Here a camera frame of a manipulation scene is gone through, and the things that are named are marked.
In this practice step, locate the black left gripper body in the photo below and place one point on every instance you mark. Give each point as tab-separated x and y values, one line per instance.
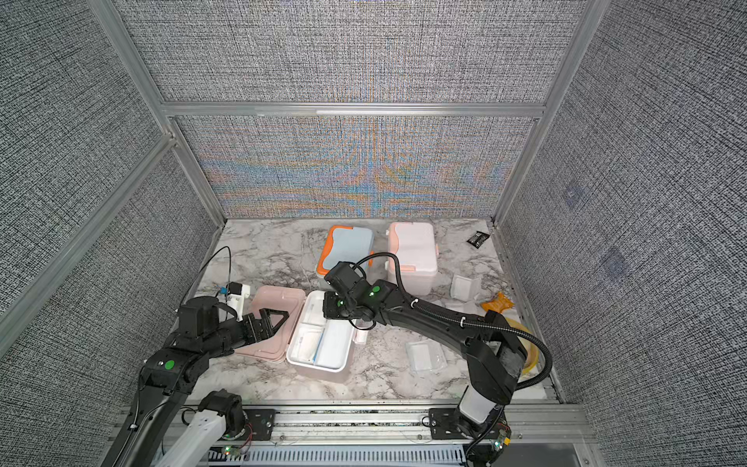
251	335

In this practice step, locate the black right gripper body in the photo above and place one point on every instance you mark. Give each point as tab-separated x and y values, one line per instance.
337	307

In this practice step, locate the pink white medicine box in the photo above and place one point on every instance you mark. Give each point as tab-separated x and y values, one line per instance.
297	341

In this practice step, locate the blue orange medicine box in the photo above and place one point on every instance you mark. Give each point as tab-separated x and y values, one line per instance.
345	244

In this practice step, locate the white pink medicine chest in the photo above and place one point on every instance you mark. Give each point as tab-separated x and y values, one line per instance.
415	246

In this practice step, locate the clear plastic gauze box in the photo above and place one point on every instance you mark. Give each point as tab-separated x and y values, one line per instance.
465	289

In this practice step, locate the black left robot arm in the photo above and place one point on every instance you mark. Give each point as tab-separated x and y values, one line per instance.
207	329

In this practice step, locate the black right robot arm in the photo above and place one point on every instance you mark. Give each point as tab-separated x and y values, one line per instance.
501	359

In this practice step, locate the black foil sachet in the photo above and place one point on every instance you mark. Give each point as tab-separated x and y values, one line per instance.
478	239

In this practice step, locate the orange plastic toy piece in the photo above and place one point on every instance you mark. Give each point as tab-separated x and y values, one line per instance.
498	304

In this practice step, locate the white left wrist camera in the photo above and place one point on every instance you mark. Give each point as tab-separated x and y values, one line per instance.
236	295

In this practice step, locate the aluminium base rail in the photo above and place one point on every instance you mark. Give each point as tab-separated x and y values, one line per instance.
414	423

